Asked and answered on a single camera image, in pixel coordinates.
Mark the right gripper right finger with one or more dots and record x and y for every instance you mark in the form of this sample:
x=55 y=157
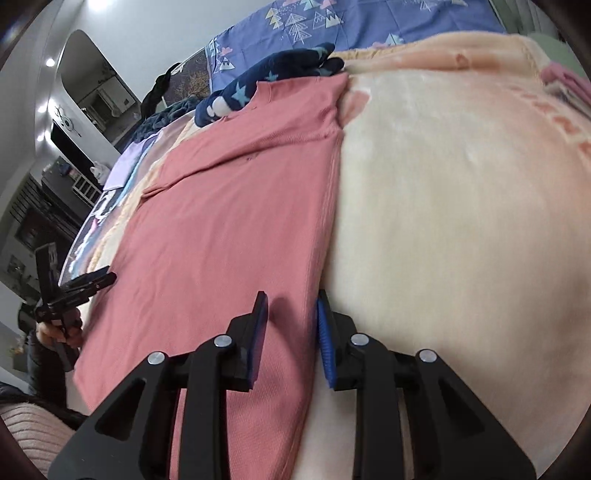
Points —
x=413 y=411

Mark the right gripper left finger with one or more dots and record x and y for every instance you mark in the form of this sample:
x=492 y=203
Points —
x=169 y=414

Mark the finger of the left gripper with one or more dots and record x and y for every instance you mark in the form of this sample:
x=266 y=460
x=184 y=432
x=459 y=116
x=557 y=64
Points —
x=85 y=291
x=98 y=279

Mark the pink long sleeve shirt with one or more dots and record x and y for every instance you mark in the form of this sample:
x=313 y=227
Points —
x=243 y=206

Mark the folded pink clothes stack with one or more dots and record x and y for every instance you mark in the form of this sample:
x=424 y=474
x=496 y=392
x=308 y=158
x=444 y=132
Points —
x=568 y=86

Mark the person left hand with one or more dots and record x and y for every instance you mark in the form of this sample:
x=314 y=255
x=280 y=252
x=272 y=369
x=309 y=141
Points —
x=49 y=334

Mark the patterned bed sheet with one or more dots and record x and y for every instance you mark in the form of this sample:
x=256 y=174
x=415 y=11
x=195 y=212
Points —
x=104 y=213

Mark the white cat figurine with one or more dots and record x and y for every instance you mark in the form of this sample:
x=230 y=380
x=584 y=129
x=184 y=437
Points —
x=100 y=172

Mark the folded lavender cloth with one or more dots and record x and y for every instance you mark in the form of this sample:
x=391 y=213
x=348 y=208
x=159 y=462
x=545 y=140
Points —
x=123 y=167

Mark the dark teal fuzzy blanket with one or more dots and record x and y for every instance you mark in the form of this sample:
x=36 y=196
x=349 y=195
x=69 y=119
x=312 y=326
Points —
x=154 y=123

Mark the black garment on headboard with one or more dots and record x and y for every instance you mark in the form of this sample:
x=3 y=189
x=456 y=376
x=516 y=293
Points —
x=154 y=96

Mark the dark floral pillow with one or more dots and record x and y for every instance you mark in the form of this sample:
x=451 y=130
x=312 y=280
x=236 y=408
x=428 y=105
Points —
x=190 y=78

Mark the navy star plush blanket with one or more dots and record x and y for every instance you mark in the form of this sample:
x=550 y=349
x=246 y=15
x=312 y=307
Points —
x=288 y=64

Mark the blue tree print pillow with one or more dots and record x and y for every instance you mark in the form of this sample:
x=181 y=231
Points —
x=348 y=24

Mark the green pillow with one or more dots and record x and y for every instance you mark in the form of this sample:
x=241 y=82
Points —
x=558 y=52

